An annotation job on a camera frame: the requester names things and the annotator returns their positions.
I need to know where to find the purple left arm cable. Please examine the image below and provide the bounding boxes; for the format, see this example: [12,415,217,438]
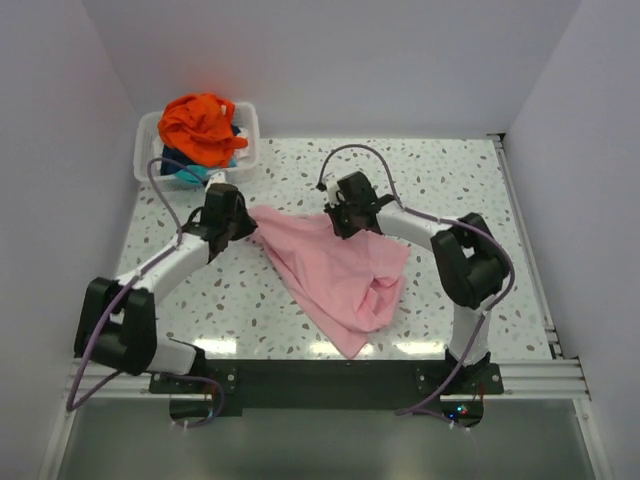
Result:
[64,157,211,412]

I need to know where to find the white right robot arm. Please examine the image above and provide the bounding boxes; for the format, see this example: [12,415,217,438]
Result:
[317,172,513,393]

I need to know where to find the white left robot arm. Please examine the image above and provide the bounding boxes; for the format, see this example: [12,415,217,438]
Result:
[74,182,257,392]

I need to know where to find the teal t shirt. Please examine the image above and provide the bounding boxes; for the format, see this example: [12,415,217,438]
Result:
[172,165,211,188]

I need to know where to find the white plastic laundry basket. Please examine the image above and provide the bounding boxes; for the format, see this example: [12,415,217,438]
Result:
[133,102,261,191]

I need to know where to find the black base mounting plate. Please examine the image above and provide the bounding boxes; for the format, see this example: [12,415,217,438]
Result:
[149,359,505,426]

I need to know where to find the white garment in basket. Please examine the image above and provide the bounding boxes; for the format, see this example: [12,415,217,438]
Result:
[229,125,250,168]

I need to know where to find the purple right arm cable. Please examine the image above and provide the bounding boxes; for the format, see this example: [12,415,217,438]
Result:
[317,143,516,419]

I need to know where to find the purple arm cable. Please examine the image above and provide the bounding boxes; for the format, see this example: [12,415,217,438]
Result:
[64,157,211,412]
[317,143,516,419]

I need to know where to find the pink t shirt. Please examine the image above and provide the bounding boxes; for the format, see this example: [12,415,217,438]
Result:
[250,206,410,359]

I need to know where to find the orange t shirt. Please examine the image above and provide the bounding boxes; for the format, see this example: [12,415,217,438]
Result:
[157,93,249,168]

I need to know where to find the dark blue t shirt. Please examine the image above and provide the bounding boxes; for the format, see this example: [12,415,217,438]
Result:
[160,146,209,176]

